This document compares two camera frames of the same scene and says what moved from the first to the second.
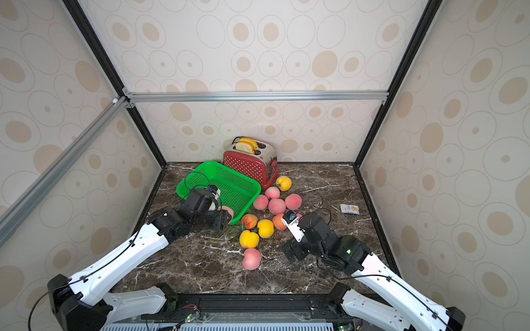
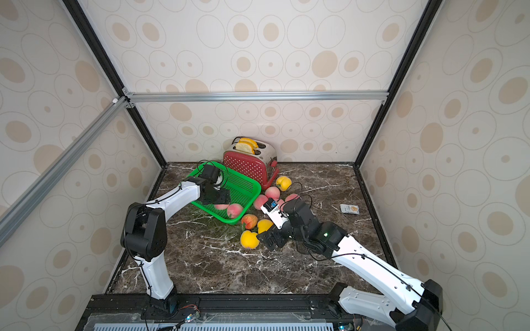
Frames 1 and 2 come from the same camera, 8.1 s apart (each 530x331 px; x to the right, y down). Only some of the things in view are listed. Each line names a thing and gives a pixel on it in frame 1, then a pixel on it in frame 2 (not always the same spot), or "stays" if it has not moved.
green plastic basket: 237,192 stays
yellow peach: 266,228 stays
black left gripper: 222,219 -> 225,197
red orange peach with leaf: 250,221 stays
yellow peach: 248,239 stays
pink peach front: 252,258 -> 234,210
